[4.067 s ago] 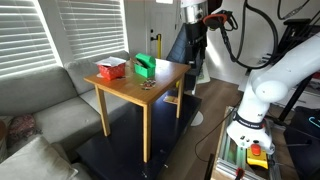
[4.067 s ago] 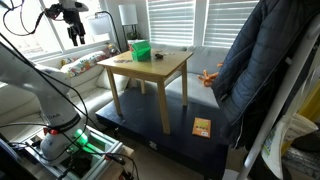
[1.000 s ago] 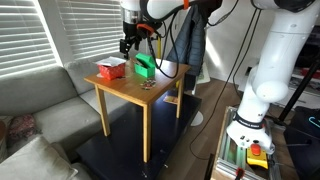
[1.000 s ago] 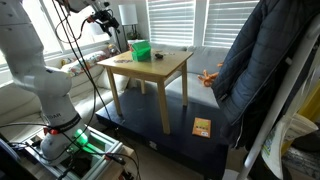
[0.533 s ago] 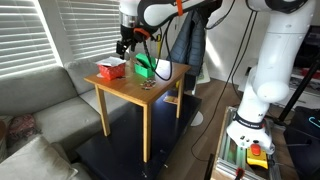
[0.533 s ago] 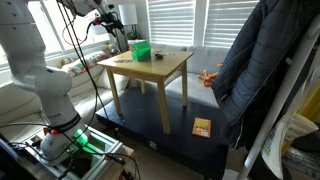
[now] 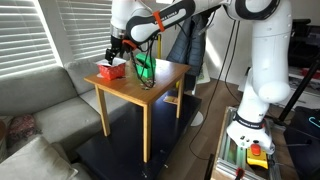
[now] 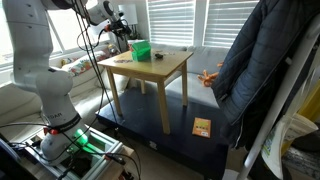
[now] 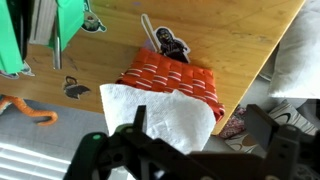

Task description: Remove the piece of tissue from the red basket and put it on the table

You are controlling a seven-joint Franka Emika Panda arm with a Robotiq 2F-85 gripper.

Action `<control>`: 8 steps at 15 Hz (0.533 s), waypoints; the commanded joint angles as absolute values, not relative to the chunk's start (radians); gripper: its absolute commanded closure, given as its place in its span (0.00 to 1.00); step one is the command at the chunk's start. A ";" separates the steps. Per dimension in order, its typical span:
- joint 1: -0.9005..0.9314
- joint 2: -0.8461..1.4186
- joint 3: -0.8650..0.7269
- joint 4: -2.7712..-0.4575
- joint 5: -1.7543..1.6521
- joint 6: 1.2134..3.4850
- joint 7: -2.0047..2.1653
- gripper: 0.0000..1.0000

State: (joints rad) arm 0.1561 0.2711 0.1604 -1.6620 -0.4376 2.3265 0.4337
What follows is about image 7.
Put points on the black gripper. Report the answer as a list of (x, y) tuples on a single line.
[(116, 42)]

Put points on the white tissue piece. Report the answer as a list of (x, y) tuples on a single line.
[(115, 61)]

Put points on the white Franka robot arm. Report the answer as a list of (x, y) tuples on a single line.
[(270, 50)]

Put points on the red basket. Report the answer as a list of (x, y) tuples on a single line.
[(111, 71)]

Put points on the small wooden floor piece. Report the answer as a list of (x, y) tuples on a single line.
[(171, 100)]

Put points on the green chest box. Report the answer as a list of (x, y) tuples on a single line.
[(145, 68)]

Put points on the wooden table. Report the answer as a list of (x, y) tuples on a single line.
[(133, 90)]

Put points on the wide white window blind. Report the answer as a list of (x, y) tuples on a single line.
[(86, 26)]

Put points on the small colourful toy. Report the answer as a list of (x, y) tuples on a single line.
[(146, 87)]

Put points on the yellow pole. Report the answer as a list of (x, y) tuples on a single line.
[(159, 46)]

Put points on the dark quilted jacket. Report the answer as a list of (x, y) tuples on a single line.
[(190, 46)]

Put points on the grey sofa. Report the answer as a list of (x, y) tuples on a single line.
[(43, 100)]

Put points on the dark blue low platform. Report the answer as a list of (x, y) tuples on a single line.
[(126, 146)]

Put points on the white paper bag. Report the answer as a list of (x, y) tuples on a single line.
[(204, 74)]

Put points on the narrow white window blind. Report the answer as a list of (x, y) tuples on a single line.
[(23, 36)]

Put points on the white round floor disc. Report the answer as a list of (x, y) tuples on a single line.
[(197, 119)]

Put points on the patterned dark red pillow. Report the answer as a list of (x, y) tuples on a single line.
[(21, 128)]

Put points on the light grey cushion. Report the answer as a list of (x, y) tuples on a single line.
[(33, 163)]

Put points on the yellow emergency stop box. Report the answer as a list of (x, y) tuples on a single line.
[(257, 158)]

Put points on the black tripod stand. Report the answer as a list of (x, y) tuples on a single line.
[(300, 90)]

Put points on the black bag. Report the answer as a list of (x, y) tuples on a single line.
[(305, 143)]

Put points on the black orange wrist camera mount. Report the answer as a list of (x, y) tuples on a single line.
[(129, 44)]

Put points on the aluminium frame base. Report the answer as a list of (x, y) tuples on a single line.
[(226, 160)]

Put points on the red knob on frame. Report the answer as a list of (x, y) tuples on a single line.
[(239, 172)]

